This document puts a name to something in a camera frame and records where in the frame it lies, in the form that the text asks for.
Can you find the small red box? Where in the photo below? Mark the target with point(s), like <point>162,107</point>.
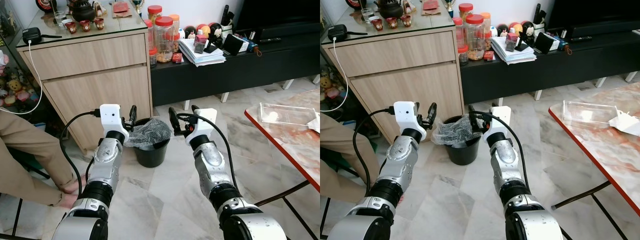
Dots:
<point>488,55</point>
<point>177,57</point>

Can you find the black phone stand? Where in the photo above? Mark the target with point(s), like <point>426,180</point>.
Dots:
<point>214,48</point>
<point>525,46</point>

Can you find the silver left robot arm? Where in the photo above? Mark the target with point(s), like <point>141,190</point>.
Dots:
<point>105,165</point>
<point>400,167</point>

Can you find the black metal chair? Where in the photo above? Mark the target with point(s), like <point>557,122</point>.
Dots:
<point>326,220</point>
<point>18,215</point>

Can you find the black white box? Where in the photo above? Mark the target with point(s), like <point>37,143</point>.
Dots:
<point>544,42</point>
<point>232,45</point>

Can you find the slim red lid jar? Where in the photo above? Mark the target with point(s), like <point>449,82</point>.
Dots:
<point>149,32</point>
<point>458,30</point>

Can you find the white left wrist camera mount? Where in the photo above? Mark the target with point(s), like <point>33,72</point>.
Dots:
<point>111,117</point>
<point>406,116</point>

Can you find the black television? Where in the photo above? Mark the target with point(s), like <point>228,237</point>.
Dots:
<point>595,12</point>
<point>280,15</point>

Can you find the white holder with black remotes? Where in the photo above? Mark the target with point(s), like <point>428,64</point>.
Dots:
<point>539,18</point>
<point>227,20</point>

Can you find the black remote control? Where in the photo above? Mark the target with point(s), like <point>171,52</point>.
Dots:
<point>581,38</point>
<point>270,40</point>

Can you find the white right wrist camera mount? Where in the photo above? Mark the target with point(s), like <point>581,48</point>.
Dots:
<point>205,127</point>
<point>501,120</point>

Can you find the orange red round toy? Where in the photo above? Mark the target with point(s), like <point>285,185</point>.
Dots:
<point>515,27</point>
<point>204,30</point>

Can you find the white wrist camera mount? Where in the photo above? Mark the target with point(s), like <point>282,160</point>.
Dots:
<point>205,127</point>
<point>406,116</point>
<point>111,117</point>
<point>501,120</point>

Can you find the clear plastic container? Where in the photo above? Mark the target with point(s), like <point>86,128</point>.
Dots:
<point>585,114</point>
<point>280,115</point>

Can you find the black low tv bench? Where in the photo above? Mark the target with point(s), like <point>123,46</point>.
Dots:
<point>225,75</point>
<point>540,70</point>

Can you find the stack of white papers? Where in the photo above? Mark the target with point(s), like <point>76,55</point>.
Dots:
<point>510,56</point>
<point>200,57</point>

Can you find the pink grey small packet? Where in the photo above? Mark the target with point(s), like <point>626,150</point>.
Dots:
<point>200,44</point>
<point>511,42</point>

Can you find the large clear red lid jar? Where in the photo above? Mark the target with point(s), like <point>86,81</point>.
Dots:
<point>164,40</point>
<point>475,37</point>

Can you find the black iron teapot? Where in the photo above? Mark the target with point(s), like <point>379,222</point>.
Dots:
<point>84,12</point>
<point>390,10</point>

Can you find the yellow plush bear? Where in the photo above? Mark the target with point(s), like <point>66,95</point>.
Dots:
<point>327,83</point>
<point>14,86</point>

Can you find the robed porcelain statue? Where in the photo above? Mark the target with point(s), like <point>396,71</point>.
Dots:
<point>99,9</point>
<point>408,6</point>

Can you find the orange lid plastic jar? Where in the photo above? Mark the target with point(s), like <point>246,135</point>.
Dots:
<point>487,22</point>
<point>176,25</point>

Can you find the red black round ornament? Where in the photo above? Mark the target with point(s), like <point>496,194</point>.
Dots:
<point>355,3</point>
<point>43,4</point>

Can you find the pink plush toy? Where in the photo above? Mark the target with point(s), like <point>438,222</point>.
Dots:
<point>332,93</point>
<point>22,96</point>

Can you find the black power adapter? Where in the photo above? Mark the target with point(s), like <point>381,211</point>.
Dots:
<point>32,35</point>
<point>339,33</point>

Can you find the wooden drawer cabinet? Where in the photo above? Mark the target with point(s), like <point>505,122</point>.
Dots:
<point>400,55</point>
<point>90,55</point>

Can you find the black mouse figurine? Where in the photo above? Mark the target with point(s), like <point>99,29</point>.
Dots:
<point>215,32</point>
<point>527,31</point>

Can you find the small red tea cup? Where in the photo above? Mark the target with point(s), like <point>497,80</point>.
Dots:
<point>391,22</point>
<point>405,20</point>
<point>85,25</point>
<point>71,28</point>
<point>377,25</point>
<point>99,23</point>

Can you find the white crumpled tissue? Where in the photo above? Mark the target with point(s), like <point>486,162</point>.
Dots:
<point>625,124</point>
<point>315,124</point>

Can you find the small red lid jar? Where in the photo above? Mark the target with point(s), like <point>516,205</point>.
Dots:
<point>153,57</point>
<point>463,55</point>

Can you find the person bare foot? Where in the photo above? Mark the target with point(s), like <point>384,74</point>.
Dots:
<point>75,185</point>
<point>69,201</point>

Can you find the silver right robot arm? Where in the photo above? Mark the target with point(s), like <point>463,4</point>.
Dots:
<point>212,167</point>
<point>507,165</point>

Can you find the red lid jar yellow snacks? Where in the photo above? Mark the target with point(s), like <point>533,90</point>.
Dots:
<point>465,9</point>
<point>154,12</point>

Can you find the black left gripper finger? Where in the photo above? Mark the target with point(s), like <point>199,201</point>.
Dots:
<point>133,112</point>
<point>432,111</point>
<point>420,110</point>

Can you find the clear plastic bin liner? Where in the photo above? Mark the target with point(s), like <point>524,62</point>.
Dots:
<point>455,131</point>
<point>150,132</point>

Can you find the clear drinking glass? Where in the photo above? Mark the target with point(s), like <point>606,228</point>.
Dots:
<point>366,15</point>
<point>60,18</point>

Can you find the red packet on wooden tray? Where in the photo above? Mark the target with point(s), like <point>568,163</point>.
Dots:
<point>121,8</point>
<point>430,6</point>

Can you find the black rubbish bin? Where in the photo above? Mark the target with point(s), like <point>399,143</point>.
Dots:
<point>150,156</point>
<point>462,154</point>

